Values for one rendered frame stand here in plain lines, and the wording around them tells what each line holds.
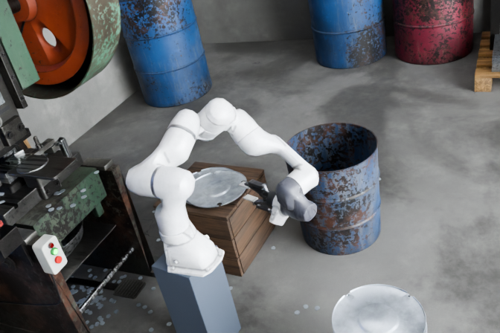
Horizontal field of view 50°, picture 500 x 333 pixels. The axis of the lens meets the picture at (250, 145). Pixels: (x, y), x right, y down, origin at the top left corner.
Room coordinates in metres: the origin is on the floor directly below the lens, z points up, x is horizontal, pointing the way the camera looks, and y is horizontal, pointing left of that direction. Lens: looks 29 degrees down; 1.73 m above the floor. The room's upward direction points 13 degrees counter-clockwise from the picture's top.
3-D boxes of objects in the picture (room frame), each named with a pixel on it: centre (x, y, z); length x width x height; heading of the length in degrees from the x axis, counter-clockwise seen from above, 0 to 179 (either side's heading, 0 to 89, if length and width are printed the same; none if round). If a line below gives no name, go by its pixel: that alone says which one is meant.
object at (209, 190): (2.09, 0.19, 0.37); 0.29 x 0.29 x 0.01
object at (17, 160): (1.98, 0.96, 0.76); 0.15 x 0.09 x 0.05; 150
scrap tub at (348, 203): (2.06, -0.35, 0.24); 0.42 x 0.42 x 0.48
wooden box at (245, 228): (2.15, 0.23, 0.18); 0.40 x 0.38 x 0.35; 57
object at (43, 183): (1.89, 0.81, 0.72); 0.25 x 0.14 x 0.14; 60
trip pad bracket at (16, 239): (1.60, 0.92, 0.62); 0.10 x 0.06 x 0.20; 150
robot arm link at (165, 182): (1.55, 0.29, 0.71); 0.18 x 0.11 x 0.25; 59
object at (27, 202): (1.98, 0.96, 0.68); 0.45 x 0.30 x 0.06; 150
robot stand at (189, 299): (1.57, 0.32, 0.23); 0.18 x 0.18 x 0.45; 52
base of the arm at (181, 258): (1.55, 0.29, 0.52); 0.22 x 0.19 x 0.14; 52
